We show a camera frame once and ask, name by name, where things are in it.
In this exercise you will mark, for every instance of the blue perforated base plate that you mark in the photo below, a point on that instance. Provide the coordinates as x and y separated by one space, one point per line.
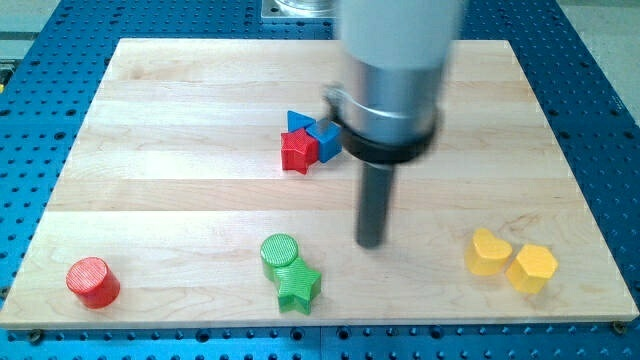
50 92

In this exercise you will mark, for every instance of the yellow heart block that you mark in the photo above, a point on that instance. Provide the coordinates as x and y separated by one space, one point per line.
486 253

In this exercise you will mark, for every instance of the green star block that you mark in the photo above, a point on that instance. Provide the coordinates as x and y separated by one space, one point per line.
297 286

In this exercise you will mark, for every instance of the wooden board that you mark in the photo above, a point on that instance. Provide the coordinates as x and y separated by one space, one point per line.
175 181

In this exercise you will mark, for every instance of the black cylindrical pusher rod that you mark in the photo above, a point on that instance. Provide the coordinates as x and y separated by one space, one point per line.
374 197

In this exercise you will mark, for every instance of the red star block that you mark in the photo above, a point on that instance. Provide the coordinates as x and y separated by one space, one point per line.
299 151

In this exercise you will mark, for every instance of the yellow hexagon block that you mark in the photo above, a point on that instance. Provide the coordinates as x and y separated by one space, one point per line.
531 269

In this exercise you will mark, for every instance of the green cylinder block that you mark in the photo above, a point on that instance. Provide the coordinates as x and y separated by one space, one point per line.
277 251

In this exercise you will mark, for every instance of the blue triangle block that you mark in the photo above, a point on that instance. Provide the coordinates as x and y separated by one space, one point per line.
297 121

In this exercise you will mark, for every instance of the blue cube block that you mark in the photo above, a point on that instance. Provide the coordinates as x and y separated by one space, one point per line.
327 134

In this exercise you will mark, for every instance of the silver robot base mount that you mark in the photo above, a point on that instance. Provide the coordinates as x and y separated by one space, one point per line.
283 9

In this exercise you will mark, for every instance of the red cylinder block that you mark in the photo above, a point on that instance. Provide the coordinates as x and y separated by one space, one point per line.
92 281

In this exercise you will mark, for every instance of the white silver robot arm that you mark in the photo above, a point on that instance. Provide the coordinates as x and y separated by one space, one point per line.
394 55

